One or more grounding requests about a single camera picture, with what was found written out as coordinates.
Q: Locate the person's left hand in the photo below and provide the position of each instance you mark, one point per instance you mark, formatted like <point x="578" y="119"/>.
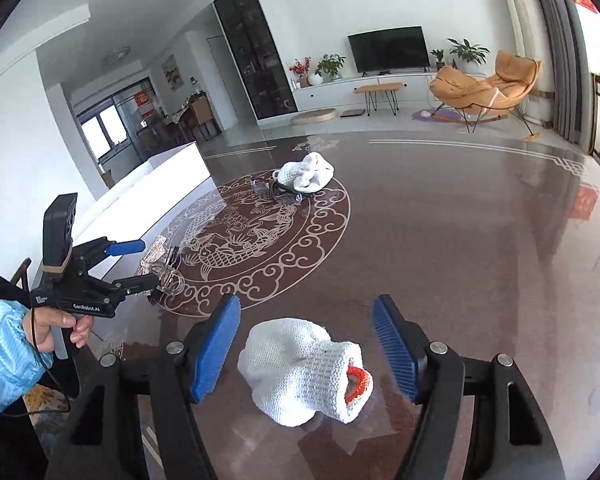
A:
<point x="42" y="327"/>

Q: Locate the round floor cushion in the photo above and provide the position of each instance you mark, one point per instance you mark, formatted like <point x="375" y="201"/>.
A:
<point x="315" y="116"/>

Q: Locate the large leafy potted plant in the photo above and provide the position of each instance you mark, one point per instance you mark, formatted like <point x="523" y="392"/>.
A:
<point x="467" y="52"/>

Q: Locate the round white vase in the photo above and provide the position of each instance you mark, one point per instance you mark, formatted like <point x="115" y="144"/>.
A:
<point x="315" y="79"/>

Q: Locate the black flat television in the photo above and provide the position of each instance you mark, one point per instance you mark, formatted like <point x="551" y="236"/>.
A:
<point x="387" y="50"/>

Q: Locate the framed wall painting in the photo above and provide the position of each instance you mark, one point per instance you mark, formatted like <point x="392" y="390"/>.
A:
<point x="172" y="72"/>

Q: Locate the dark floor scale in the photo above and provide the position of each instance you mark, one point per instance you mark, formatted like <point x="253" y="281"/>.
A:
<point x="352" y="112"/>

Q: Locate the red door poster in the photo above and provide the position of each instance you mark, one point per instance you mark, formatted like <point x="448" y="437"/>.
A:
<point x="145" y="104"/>

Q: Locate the green potted plant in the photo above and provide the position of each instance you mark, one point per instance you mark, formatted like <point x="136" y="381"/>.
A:
<point x="330" y="65"/>

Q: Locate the orange lounge chair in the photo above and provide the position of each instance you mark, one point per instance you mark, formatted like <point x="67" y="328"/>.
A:
<point x="515" y="75"/>
<point x="455" y="90"/>

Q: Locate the white knit glove orange cuff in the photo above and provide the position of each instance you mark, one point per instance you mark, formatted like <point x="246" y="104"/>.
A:
<point x="290" y="370"/>

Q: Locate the wooden bench with metal legs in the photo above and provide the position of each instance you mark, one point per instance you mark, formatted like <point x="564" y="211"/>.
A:
<point x="377" y="87"/>

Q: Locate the red flower arrangement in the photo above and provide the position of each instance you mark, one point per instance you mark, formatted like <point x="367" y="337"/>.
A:
<point x="300" y="67"/>

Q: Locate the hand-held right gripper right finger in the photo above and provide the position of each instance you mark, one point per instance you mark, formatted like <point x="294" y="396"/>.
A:
<point x="395" y="350"/>

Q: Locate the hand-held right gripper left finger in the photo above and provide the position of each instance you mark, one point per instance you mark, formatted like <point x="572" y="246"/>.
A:
<point x="215" y="350"/>

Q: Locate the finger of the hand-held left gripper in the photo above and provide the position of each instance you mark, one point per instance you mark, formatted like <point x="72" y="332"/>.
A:
<point x="127" y="246"/>
<point x="140" y="285"/>

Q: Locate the white knit cloth with loop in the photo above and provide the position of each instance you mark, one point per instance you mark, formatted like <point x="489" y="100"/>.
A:
<point x="310" y="172"/>

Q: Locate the black glass display cabinet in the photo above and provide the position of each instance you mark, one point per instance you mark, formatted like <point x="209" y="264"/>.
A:
<point x="260" y="55"/>

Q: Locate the white television cabinet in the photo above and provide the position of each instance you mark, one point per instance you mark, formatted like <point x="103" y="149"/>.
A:
<point x="330" y="92"/>

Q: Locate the person's left forearm blue sleeve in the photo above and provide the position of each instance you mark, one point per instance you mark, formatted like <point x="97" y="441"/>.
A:
<point x="5" y="355"/>

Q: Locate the round ceiling light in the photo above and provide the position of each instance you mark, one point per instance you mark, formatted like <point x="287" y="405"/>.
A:
<point x="117" y="55"/>

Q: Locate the purple floor mat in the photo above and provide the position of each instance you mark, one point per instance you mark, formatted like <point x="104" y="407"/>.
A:
<point x="430" y="116"/>

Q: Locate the grey curtain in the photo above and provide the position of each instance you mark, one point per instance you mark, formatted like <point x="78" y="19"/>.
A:
<point x="565" y="60"/>

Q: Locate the small potted plant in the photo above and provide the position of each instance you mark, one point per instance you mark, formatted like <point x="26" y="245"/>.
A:
<point x="437" y="57"/>

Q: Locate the cream patterned curtain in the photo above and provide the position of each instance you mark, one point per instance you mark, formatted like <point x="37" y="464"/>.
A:
<point x="522" y="35"/>

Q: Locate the dining table with chairs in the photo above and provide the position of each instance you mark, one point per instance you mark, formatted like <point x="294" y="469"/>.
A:
<point x="190" y="120"/>

